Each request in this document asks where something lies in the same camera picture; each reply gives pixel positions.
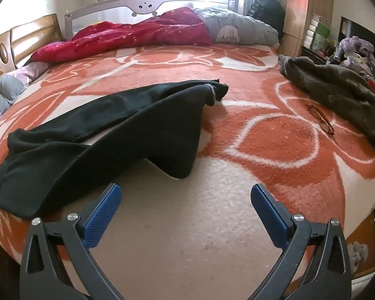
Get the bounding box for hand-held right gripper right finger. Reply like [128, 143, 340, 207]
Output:
[248, 183, 352, 300]

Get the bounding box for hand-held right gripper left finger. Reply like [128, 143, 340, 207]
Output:
[19, 183, 125, 300]

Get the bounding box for black pants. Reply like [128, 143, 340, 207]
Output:
[0, 79, 229, 220]

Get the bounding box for orange patterned blanket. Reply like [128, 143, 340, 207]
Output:
[0, 42, 375, 266]

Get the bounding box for grey fluffy slipper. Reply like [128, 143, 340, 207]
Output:
[348, 240, 370, 270]

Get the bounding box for brown eyeglasses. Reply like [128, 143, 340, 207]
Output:
[305, 104, 335, 136]

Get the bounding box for brown fleece garment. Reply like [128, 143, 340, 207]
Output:
[278, 55, 375, 156]

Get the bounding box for wooden headboard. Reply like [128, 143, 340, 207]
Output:
[0, 13, 63, 85]

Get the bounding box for red starry quilt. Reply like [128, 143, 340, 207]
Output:
[29, 7, 213, 64]

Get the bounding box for pile of purple clothes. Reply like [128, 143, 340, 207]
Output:
[334, 36, 375, 80]

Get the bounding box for grey quilt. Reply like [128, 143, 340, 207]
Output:
[192, 7, 280, 46]

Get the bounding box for row of boxes on shelf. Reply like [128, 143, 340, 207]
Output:
[306, 12, 332, 53]

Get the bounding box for black monitor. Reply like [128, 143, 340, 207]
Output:
[340, 15, 375, 57]

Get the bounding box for wooden wardrobe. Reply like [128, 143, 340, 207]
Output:
[283, 0, 335, 57]

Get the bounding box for black plastic bag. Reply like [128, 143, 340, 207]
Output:
[248, 0, 286, 40]

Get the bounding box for grey metal bed rail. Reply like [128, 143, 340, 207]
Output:
[64, 0, 238, 42]

